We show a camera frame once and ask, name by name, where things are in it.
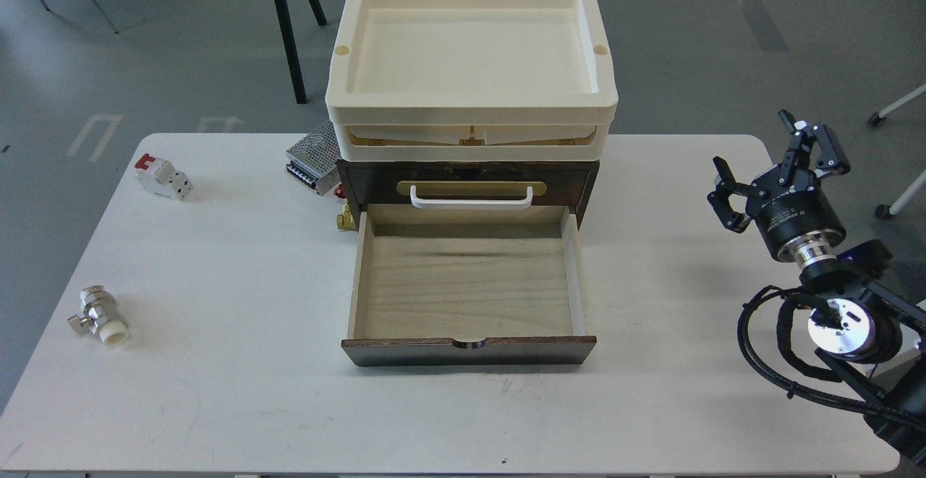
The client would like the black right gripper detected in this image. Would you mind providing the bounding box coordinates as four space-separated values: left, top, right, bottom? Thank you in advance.
708 109 851 262

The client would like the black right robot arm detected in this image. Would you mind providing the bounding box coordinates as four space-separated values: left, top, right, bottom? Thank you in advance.
707 110 925 467

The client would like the dark wooden cabinet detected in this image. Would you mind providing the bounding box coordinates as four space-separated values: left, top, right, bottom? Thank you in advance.
336 161 600 220

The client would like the white chair base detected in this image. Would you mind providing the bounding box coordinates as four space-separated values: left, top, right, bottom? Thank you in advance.
869 83 926 220

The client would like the open wooden drawer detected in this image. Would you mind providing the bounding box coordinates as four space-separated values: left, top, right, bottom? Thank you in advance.
341 205 598 367

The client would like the cream plastic stacked tray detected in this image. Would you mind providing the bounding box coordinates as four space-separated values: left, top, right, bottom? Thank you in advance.
326 0 619 162

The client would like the brass fitting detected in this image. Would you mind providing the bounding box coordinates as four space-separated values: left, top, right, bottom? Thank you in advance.
335 199 358 231

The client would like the metal mesh power supply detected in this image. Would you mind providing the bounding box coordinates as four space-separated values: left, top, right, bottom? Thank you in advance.
286 120 340 197

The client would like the black table leg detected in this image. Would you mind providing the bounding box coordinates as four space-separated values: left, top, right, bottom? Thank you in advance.
265 0 328 106

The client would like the white red circuit breaker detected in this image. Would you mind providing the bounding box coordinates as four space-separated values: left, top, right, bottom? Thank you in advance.
135 154 194 200

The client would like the white plastic valve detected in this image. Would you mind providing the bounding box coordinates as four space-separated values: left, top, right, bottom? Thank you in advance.
67 286 129 346

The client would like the white drawer handle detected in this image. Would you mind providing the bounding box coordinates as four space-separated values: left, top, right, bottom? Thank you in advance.
409 184 534 211

